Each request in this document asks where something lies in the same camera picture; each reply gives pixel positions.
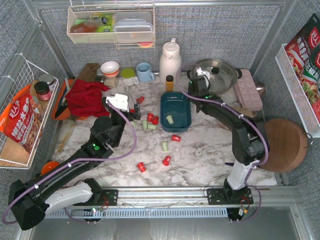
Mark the teal storage basket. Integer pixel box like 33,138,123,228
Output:
160,92,192,133

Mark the red coffee capsule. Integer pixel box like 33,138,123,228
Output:
151,116,159,125
162,155,172,166
171,134,181,142
147,112,154,122
136,96,145,104
137,162,147,173

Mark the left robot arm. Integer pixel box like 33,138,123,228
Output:
5,94,141,231

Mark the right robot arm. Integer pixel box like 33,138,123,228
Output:
185,70,270,205

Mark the steel pot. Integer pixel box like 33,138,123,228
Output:
191,58,243,95

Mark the orange juice bottle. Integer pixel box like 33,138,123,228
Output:
165,75,174,92

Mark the green lidded cup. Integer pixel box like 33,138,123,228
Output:
120,68,139,87

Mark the white thermos jug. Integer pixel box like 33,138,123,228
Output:
159,38,182,84

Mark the blue mug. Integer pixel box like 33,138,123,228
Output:
136,62,155,83

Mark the white orange bowl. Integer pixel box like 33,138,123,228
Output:
100,61,120,78

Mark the pink egg tray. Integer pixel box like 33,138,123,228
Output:
233,69,263,111

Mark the red cloth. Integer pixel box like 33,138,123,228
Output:
65,79,110,117

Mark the brown cardboard sheet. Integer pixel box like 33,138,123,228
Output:
232,107,257,118

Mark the olive brown cloth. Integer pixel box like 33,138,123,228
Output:
77,63,100,83

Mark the orange tray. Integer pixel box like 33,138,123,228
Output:
51,81,87,121

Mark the black knife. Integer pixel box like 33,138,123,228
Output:
54,105,67,119

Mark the clear plastic food box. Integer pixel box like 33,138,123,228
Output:
113,11,154,43

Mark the green drink bottle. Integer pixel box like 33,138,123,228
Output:
90,13,114,33

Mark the white mesh rack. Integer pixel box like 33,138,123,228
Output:
275,43,320,138

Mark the metal lid jar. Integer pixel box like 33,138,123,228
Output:
39,73,55,92

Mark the dark lid jar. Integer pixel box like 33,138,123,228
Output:
34,81,52,101

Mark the orange mug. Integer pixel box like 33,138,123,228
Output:
40,161,60,176

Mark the round wooden board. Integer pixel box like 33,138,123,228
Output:
260,118,308,173

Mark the red seasoning packet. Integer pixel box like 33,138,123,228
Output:
285,13,320,120

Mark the red snack bag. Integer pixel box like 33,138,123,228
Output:
0,84,42,153

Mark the clear wall shelf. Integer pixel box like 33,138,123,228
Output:
66,4,156,48

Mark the white wire basket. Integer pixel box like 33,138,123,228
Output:
0,59,60,169

